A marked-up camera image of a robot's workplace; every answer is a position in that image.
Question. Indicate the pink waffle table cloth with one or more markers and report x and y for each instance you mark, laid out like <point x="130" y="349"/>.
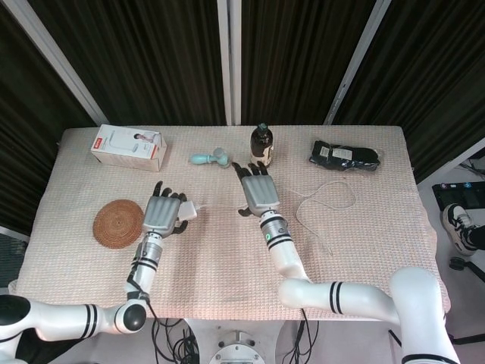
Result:
<point x="219" y="258"/>

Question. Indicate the teal handheld fan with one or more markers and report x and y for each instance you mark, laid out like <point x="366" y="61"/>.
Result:
<point x="202" y="159"/>

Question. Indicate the black trouser leg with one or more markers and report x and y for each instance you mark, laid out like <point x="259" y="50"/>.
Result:
<point x="479" y="235"/>

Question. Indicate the brown glass bottle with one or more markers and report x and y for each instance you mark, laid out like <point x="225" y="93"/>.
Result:
<point x="261" y="146"/>

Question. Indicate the round woven rattan coaster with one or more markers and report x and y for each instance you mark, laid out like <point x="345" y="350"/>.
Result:
<point x="119" y="224"/>

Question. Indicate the black socks in plastic bag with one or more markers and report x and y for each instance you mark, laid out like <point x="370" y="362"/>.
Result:
<point x="348" y="155"/>

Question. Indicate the white charger block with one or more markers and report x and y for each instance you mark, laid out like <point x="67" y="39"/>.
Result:
<point x="188" y="211"/>

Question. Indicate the white red product box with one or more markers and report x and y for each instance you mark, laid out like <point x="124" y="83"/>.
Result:
<point x="125" y="146"/>

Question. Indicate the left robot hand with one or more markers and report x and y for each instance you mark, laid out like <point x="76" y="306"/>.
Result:
<point x="161" y="214"/>

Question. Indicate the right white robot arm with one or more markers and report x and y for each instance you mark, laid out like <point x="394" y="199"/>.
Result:
<point x="363" y="299"/>

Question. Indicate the white frame post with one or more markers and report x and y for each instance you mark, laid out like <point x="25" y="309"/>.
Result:
<point x="229" y="60"/>
<point x="57" y="53"/>
<point x="360" y="57"/>

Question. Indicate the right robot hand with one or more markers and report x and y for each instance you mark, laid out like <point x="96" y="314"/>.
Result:
<point x="261" y="191"/>

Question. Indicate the black screen device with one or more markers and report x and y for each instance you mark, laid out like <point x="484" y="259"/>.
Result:
<point x="460" y="189"/>

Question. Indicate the black pleated curtain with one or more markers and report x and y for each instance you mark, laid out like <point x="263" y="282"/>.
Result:
<point x="144" y="60"/>
<point x="299" y="60"/>
<point x="30" y="132"/>
<point x="428" y="87"/>

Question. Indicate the black chair base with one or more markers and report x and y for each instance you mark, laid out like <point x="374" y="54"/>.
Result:
<point x="460" y="263"/>

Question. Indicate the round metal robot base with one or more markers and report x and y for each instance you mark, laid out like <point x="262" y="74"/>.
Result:
<point x="236" y="354"/>

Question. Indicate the black white sneaker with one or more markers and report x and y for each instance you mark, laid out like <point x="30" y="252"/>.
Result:
<point x="454" y="225"/>

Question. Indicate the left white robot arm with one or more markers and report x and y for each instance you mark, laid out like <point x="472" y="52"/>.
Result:
<point x="57" y="316"/>

